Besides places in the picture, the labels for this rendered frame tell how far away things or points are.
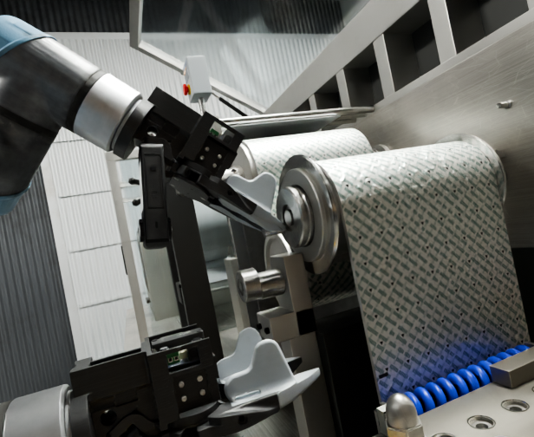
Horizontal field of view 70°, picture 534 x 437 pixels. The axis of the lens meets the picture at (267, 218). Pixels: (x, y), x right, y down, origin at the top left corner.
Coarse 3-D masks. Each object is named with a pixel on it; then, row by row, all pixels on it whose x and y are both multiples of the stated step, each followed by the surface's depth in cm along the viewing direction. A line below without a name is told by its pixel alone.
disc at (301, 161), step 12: (300, 156) 45; (288, 168) 48; (300, 168) 45; (312, 168) 42; (324, 180) 41; (324, 192) 41; (324, 204) 41; (336, 216) 40; (336, 228) 40; (336, 240) 41; (324, 252) 43; (312, 264) 47; (324, 264) 44
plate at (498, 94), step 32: (512, 32) 52; (480, 64) 57; (512, 64) 53; (416, 96) 70; (448, 96) 63; (480, 96) 58; (512, 96) 53; (384, 128) 79; (416, 128) 71; (448, 128) 64; (480, 128) 59; (512, 128) 54; (512, 160) 55; (512, 192) 56; (512, 224) 57
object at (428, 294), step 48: (384, 240) 43; (432, 240) 45; (480, 240) 48; (384, 288) 42; (432, 288) 45; (480, 288) 47; (384, 336) 42; (432, 336) 44; (480, 336) 47; (528, 336) 49; (384, 384) 41
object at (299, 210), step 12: (288, 192) 45; (300, 192) 44; (288, 204) 45; (300, 204) 43; (288, 216) 46; (300, 216) 43; (312, 216) 43; (288, 228) 47; (300, 228) 43; (312, 228) 43; (288, 240) 47; (300, 240) 44; (312, 240) 45
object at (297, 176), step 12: (288, 180) 48; (300, 180) 45; (312, 180) 43; (312, 192) 42; (312, 204) 43; (336, 204) 42; (324, 216) 41; (324, 228) 42; (324, 240) 42; (312, 252) 45; (336, 252) 45
